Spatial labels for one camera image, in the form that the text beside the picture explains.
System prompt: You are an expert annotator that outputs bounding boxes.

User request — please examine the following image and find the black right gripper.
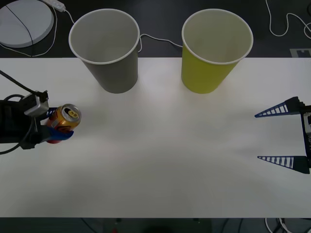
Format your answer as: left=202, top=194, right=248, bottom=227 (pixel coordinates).
left=254, top=96, right=311, bottom=175

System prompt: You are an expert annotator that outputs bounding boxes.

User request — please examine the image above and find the white power strip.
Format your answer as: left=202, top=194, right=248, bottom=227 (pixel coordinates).
left=40, top=0, right=66, bottom=12

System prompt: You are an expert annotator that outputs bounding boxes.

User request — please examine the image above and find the white round floor base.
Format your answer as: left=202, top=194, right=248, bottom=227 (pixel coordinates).
left=0, top=0, right=55, bottom=49

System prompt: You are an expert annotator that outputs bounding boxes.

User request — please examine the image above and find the grey plastic waste bin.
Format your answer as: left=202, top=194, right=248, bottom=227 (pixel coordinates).
left=68, top=9, right=141, bottom=94

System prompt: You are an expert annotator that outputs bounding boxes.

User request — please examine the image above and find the grey floor marker plate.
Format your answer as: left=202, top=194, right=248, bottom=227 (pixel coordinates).
left=290, top=48, right=311, bottom=58

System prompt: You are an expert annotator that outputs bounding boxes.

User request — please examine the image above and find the thin white floor cable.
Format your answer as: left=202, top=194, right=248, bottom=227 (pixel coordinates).
left=0, top=3, right=58, bottom=58

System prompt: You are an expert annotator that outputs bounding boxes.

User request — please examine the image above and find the white power strip cable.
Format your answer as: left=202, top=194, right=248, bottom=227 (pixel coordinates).
left=63, top=8, right=183, bottom=53

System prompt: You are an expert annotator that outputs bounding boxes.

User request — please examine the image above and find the yellow-green plastic waste bin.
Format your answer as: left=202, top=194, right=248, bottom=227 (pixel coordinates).
left=181, top=9, right=254, bottom=95

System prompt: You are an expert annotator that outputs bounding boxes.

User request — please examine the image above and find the thin black cable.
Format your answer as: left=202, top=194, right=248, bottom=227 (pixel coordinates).
left=5, top=4, right=35, bottom=47

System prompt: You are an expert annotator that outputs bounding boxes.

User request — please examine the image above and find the orange drink can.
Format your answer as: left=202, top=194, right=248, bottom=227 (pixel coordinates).
left=46, top=103, right=82, bottom=145

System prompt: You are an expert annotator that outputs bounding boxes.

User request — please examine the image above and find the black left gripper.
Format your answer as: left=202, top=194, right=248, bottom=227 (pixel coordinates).
left=0, top=98, right=75, bottom=150

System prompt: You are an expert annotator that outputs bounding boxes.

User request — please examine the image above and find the long white looping cable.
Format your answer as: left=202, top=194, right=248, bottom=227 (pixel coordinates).
left=265, top=0, right=311, bottom=39

